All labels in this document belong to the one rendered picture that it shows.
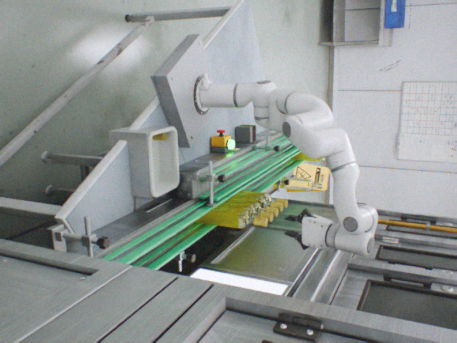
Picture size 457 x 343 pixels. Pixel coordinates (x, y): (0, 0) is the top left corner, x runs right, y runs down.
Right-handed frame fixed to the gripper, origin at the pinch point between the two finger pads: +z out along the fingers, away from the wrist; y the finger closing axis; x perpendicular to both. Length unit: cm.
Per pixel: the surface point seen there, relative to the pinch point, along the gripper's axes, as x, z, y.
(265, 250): -1.6, 12.1, -12.6
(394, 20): -507, 164, 108
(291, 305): 78, -50, 22
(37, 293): 98, -16, 20
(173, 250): 34.7, 22.3, -3.4
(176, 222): 28.9, 26.7, 3.7
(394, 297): -4.7, -35.1, -17.1
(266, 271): 12.6, 1.6, -12.7
